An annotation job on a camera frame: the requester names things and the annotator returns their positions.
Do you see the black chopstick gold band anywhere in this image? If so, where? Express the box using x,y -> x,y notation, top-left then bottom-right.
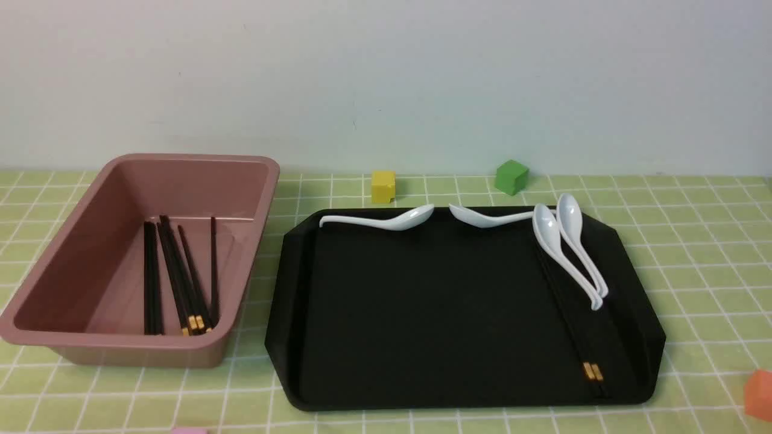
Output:
535,245 -> 599,383

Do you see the white spoon far left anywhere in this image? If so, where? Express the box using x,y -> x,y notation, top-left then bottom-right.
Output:
318,204 -> 435,231

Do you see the white spoon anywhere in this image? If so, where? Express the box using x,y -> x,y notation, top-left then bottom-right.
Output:
449,205 -> 535,228
532,203 -> 603,311
318,204 -> 435,231
556,193 -> 609,298

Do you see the yellow cube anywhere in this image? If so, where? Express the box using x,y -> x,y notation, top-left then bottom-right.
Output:
370,171 -> 396,204

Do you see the white spoon centre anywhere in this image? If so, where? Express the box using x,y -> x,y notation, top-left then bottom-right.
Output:
449,205 -> 535,228

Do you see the black plastic tray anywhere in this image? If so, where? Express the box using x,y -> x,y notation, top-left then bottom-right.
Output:
265,208 -> 666,411

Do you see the green cube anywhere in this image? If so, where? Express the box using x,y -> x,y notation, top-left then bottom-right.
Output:
494,159 -> 530,196

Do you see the white spoon inner right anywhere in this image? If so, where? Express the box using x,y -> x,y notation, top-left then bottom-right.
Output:
532,203 -> 603,311

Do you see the white spoon outer right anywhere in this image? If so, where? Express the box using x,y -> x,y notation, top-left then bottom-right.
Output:
556,193 -> 609,298

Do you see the plain black chopstick rightmost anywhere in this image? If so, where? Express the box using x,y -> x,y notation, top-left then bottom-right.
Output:
210,216 -> 220,328

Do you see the plain black chopstick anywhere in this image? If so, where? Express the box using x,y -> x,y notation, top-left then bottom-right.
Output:
143,221 -> 154,335
210,216 -> 220,328
147,222 -> 165,335

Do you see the black gold-tip chopstick bin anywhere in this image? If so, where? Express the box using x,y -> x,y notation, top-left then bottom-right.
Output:
156,221 -> 191,336

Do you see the plain black chopstick leftmost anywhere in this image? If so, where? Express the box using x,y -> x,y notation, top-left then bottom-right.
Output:
143,221 -> 154,335

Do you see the pink cube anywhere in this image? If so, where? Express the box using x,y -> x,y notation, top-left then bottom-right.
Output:
170,427 -> 209,434

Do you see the pink plastic bin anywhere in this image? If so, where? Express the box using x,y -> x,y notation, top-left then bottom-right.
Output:
2,154 -> 280,368

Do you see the orange cube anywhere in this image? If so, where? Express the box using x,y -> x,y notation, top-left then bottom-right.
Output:
744,369 -> 771,423

